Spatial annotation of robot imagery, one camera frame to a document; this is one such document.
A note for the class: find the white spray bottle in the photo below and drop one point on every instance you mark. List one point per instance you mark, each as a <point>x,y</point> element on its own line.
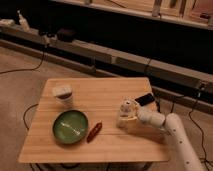
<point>23,22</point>

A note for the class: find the wooden table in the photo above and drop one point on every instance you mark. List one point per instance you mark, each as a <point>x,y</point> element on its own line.
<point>99,99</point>

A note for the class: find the black round device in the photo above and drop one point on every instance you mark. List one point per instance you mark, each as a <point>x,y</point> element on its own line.
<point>66,35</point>

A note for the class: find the green round plate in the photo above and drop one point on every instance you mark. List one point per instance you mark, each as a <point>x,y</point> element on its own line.
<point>70,127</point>

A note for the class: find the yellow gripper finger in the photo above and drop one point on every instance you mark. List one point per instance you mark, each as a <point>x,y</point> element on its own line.
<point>127,119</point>

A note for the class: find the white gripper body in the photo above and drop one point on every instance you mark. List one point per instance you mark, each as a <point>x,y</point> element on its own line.
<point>145,115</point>

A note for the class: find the white plastic bottle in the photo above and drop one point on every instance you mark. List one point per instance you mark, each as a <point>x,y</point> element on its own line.
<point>127,108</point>

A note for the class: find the red chili pepper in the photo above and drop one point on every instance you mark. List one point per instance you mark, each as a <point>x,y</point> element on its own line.
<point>94,131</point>

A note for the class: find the white paper cup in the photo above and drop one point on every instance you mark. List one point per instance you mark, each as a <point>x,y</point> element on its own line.
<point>63,94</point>

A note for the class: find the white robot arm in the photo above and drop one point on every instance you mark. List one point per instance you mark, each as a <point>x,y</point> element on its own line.
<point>172,124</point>

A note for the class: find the black smartphone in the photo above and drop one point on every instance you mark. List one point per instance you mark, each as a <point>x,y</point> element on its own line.
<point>145,99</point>

